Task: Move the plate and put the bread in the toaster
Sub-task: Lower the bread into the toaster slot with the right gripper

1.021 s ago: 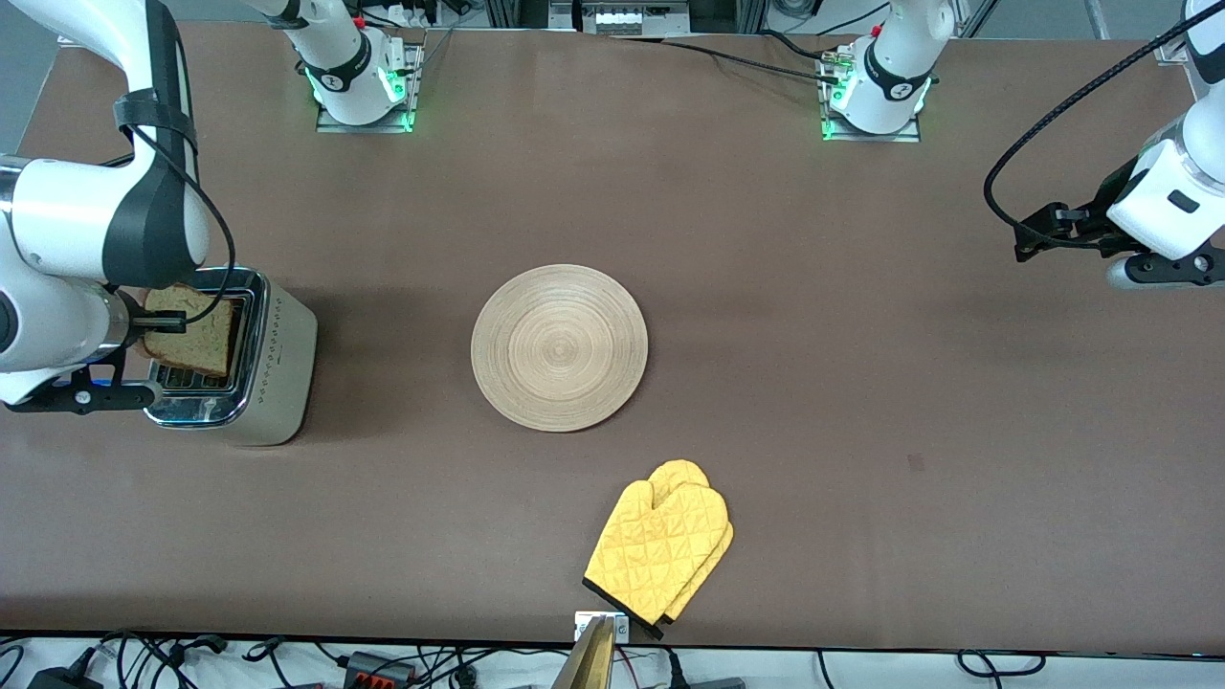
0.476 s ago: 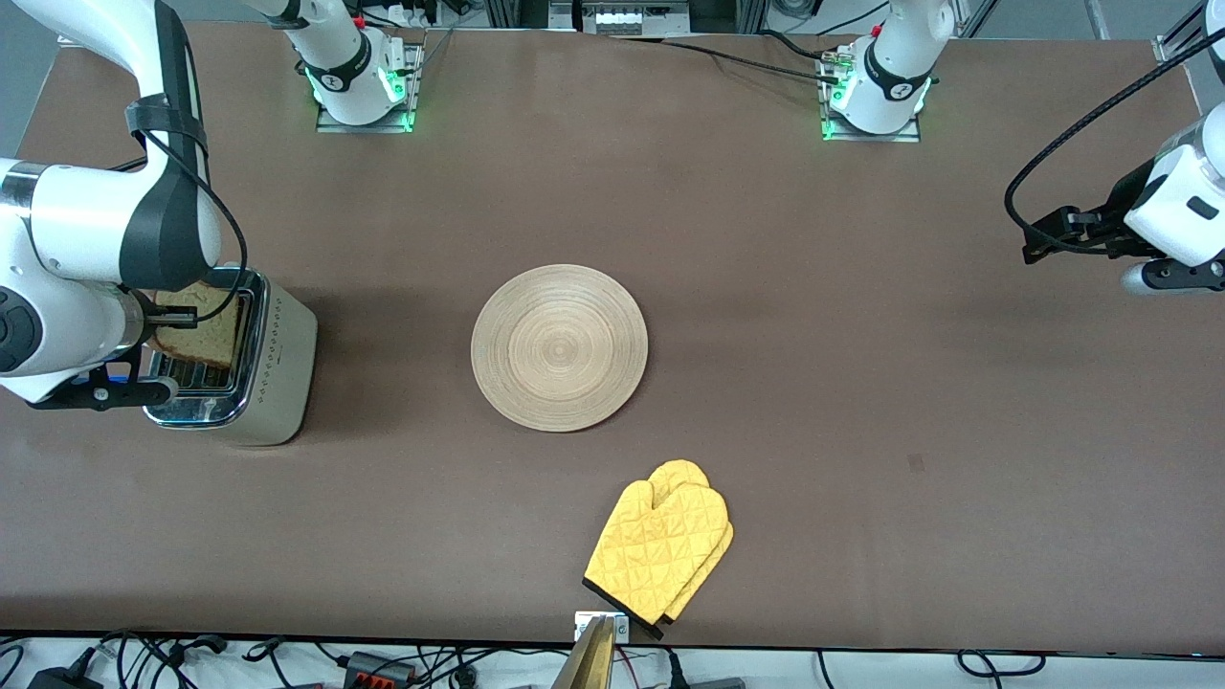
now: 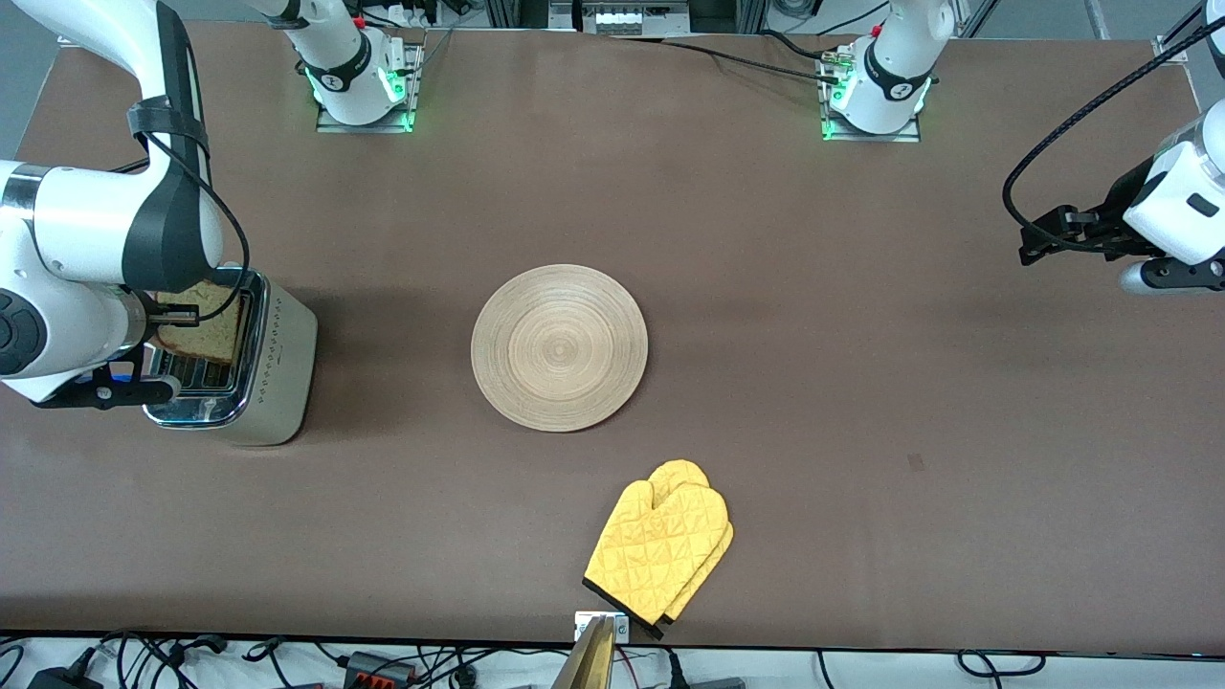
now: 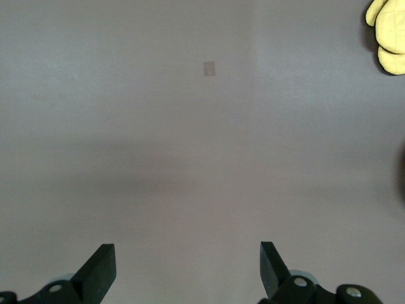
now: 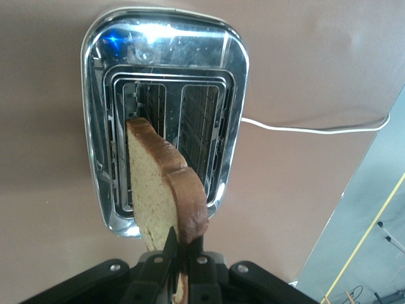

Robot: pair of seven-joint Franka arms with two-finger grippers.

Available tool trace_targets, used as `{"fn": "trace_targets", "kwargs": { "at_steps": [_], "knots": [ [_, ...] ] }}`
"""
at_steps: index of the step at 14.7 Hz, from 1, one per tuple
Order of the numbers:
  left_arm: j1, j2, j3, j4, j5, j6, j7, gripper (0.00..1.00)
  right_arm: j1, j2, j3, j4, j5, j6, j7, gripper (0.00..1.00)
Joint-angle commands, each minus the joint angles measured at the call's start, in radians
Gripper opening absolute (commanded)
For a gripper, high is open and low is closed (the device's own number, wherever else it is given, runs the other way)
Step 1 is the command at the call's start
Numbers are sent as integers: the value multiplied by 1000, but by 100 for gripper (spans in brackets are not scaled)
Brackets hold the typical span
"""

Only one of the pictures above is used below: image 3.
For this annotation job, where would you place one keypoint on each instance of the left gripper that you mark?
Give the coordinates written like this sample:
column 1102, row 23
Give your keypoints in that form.
column 1116, row 212

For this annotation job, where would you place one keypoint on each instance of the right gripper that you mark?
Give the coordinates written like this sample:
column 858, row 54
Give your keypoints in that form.
column 145, row 317

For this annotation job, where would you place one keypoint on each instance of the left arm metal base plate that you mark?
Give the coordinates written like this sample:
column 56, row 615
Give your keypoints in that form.
column 909, row 137

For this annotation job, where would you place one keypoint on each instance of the round wooden plate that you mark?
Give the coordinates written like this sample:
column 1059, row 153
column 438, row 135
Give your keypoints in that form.
column 560, row 349

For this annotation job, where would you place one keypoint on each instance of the brown bread slice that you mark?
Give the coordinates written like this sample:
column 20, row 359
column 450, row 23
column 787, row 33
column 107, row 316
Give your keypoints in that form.
column 215, row 335

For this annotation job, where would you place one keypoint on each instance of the small metal mounting bracket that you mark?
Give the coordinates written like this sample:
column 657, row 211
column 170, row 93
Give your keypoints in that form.
column 584, row 627

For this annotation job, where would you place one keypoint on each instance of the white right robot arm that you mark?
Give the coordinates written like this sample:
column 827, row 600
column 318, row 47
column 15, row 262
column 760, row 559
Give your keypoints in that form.
column 77, row 230

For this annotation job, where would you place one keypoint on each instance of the beige chrome two-slot toaster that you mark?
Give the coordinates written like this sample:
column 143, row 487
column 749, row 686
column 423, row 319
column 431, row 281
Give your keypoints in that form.
column 278, row 383

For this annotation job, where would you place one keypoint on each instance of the aluminium corner bracket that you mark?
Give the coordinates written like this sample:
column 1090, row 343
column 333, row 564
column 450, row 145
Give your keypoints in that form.
column 1172, row 50

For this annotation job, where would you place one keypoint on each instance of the black power adapter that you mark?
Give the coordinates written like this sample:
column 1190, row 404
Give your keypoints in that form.
column 57, row 681

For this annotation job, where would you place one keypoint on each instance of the gold aluminium profile bar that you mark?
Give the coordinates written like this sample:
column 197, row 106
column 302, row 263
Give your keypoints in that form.
column 589, row 665

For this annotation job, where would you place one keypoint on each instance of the white power strip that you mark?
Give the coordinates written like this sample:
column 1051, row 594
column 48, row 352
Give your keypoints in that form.
column 632, row 19

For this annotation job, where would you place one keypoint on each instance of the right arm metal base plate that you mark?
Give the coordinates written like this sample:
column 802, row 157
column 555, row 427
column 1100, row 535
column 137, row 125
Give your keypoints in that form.
column 330, row 124

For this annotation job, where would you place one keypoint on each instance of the yellow quilted oven mitt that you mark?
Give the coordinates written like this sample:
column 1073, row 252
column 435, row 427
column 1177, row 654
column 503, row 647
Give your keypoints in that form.
column 651, row 550
column 681, row 471

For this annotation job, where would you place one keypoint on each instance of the red and black connector block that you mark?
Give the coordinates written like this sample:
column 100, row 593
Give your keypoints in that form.
column 368, row 670

